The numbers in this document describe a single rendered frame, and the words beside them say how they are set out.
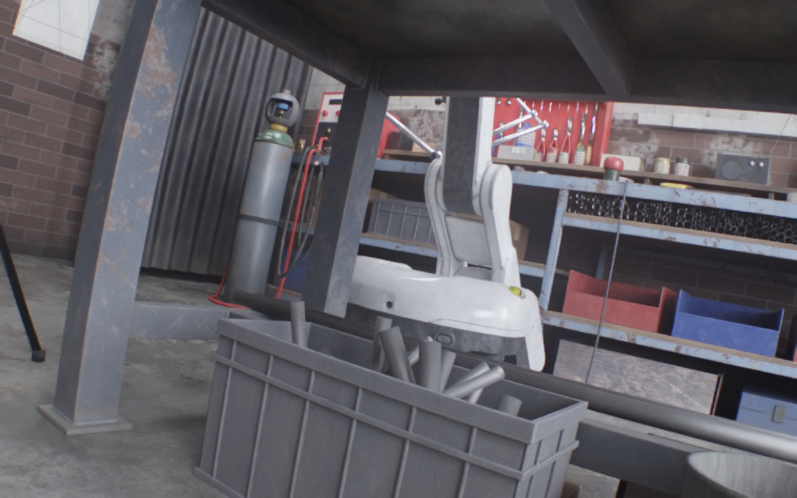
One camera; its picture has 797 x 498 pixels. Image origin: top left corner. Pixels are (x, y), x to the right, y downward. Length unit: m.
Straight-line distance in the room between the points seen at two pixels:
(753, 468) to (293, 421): 0.55
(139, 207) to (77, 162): 2.71
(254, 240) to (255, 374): 2.11
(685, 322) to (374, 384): 1.63
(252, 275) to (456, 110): 1.57
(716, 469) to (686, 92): 0.67
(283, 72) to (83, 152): 1.40
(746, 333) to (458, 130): 1.20
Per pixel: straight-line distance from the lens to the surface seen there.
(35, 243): 3.65
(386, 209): 2.70
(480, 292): 1.40
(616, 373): 2.23
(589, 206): 2.28
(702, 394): 2.19
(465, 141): 1.63
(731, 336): 2.16
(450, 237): 1.80
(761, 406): 2.21
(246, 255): 2.89
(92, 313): 0.99
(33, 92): 3.61
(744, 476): 0.74
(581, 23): 0.89
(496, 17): 1.10
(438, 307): 1.37
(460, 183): 1.64
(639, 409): 0.86
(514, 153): 3.04
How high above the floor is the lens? 0.37
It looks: level
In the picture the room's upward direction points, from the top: 11 degrees clockwise
